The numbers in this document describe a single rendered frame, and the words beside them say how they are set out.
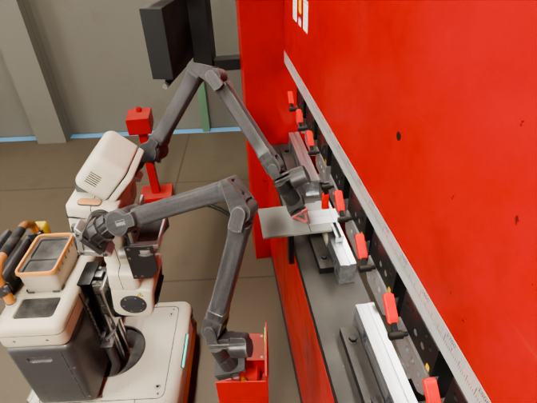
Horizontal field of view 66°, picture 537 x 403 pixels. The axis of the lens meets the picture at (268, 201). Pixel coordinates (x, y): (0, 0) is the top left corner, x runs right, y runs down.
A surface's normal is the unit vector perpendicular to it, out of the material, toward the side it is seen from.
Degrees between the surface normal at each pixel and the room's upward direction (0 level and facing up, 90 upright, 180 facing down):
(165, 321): 0
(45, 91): 90
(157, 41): 90
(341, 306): 0
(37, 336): 90
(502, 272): 90
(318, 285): 0
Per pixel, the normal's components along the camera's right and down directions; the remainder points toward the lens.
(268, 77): 0.14, 0.58
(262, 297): -0.04, -0.81
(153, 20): -0.13, 0.58
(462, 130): -0.99, 0.11
